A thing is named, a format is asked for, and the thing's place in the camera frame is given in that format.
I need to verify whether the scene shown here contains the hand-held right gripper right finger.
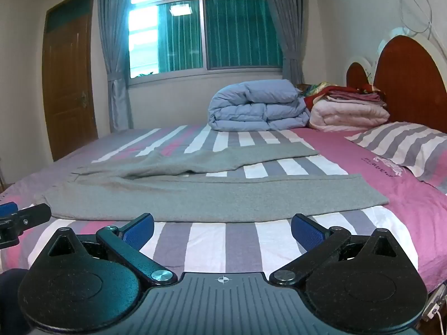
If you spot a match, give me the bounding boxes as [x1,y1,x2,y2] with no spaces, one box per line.
[268,213,399,285]

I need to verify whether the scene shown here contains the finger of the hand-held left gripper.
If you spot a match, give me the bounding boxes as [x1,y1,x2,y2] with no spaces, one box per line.
[0,203,52,249]
[0,202,18,219]

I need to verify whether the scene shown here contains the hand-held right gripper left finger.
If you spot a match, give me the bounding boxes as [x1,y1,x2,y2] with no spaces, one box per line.
[46,212,179,285]

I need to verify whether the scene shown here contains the grey pants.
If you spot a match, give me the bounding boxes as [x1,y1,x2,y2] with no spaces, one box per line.
[44,142,390,223]

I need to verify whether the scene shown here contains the dark cloth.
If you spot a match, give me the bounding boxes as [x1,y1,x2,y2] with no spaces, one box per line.
[0,268,31,335]

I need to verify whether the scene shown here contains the folded pink quilt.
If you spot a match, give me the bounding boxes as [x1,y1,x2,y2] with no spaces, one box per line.
[309,99,391,130]

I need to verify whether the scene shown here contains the striped pillow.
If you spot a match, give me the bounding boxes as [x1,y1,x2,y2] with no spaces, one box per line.
[345,122,447,190]

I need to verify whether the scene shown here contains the folded light blue duvet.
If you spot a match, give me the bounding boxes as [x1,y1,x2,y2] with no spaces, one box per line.
[207,79,311,132]

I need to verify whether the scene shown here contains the brown wooden door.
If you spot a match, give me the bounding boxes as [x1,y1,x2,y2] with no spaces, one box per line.
[41,0,99,163]

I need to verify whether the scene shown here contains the patterned folded blanket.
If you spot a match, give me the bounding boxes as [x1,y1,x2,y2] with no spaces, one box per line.
[298,83,350,109]

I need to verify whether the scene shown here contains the mauve folded cloth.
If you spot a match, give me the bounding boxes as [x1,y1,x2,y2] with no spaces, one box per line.
[326,89,387,107]

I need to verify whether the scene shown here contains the grey curtain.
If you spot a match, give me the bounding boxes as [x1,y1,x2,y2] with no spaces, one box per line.
[260,0,310,86]
[97,0,136,133]

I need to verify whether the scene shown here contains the red and white headboard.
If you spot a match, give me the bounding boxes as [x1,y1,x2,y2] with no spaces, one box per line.
[344,28,447,135]

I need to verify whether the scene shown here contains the white cable with plug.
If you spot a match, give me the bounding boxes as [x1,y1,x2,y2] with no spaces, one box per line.
[422,282,447,322]

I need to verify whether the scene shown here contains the window with metal frame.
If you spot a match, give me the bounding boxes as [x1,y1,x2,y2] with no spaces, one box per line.
[127,0,284,86]

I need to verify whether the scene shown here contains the white wall cable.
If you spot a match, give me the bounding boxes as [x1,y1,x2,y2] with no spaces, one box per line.
[394,0,446,44]

